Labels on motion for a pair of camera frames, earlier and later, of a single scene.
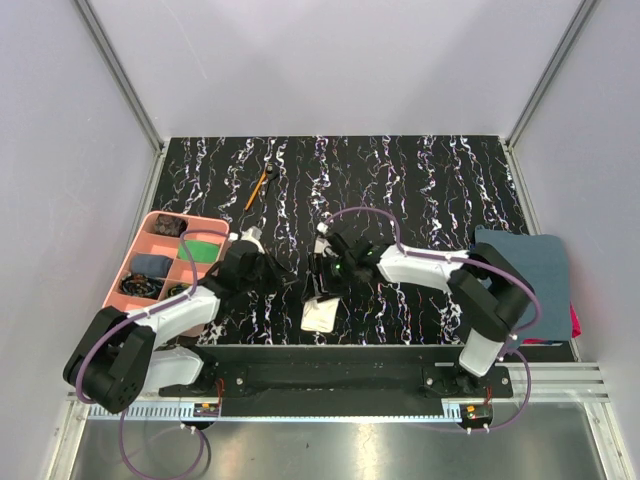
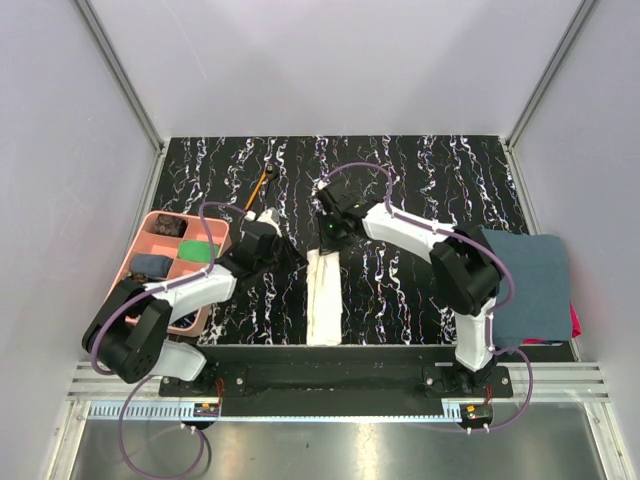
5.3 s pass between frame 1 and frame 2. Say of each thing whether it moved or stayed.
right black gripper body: moved
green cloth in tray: stayed
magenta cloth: stayed
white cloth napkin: moved
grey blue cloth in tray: stayed
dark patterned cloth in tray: stayed
